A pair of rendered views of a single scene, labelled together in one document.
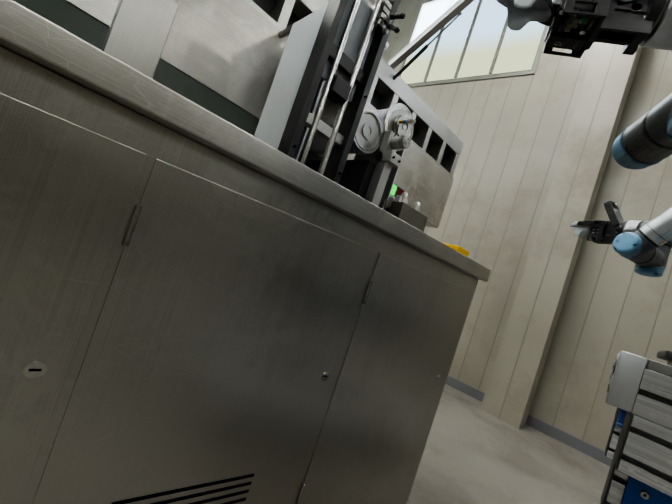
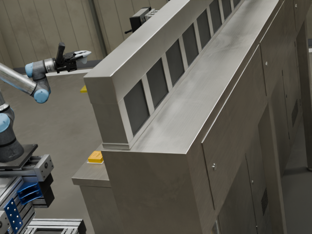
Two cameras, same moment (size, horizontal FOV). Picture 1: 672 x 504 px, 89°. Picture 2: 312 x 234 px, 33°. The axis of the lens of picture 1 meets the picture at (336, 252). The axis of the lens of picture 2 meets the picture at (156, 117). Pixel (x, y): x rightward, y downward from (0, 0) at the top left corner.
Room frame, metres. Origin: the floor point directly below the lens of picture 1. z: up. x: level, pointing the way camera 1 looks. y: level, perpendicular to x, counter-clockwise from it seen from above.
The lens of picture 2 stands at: (3.19, -0.77, 2.12)
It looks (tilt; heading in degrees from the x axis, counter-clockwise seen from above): 26 degrees down; 160
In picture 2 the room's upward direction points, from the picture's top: 13 degrees counter-clockwise
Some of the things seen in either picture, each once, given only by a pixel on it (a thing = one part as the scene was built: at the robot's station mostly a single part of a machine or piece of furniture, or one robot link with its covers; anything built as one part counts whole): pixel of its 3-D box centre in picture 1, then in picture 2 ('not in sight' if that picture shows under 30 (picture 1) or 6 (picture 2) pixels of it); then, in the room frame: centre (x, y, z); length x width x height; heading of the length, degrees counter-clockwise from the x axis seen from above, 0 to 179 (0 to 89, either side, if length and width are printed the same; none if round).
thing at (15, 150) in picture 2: not in sight; (8, 147); (0.49, -0.69, 0.87); 0.15 x 0.15 x 0.10
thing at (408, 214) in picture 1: (373, 212); not in sight; (1.36, -0.09, 1.00); 0.40 x 0.16 x 0.06; 42
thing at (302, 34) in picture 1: (284, 101); not in sight; (1.01, 0.29, 1.17); 0.34 x 0.05 x 0.54; 42
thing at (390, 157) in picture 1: (382, 180); not in sight; (1.06, -0.07, 1.05); 0.06 x 0.05 x 0.31; 42
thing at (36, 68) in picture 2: not in sight; (36, 69); (0.43, -0.40, 1.21); 0.11 x 0.08 x 0.09; 75
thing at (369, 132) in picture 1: (341, 133); not in sight; (1.13, 0.11, 1.17); 0.26 x 0.12 x 0.12; 42
